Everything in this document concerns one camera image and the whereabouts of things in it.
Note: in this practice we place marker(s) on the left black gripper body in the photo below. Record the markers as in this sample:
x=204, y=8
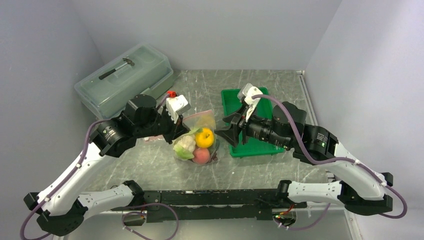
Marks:
x=161, y=124

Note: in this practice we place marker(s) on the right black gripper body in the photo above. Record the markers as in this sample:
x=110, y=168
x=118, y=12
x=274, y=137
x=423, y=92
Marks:
x=261, y=128

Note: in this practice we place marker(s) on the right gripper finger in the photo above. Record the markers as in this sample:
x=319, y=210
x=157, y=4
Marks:
x=230, y=134
x=236, y=116

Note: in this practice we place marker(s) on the white cauliflower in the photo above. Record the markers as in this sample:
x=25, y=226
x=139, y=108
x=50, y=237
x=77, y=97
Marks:
x=184, y=147

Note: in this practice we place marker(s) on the clear zip top bag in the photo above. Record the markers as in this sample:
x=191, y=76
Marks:
x=195, y=122

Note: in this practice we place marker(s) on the orange fruit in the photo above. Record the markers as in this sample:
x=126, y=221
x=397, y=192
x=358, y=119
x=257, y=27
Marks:
x=204, y=138

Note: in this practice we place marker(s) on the dark red grape bunch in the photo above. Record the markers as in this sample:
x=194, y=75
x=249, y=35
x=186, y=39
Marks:
x=213, y=153

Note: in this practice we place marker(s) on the pink peach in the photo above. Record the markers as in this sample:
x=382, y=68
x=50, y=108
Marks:
x=201, y=156

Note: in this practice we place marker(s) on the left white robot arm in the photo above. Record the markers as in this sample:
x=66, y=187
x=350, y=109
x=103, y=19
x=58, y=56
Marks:
x=63, y=206

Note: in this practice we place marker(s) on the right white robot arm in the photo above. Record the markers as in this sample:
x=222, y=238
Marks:
x=359, y=189

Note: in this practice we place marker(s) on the green plastic tray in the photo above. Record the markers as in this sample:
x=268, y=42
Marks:
x=253, y=147

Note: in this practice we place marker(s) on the clear plastic storage box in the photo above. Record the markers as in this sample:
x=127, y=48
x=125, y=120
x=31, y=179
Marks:
x=150, y=75

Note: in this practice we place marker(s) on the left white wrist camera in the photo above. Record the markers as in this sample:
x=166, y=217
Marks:
x=176, y=105

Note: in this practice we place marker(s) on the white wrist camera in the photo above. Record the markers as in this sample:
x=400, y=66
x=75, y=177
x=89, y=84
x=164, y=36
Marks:
x=246, y=95
x=176, y=105

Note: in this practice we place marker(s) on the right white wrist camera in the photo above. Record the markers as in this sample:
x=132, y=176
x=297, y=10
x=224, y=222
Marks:
x=246, y=95

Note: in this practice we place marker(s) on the black handled hammer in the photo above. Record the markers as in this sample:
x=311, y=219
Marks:
x=126, y=62

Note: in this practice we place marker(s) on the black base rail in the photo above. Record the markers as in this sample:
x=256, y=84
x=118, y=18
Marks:
x=166, y=205

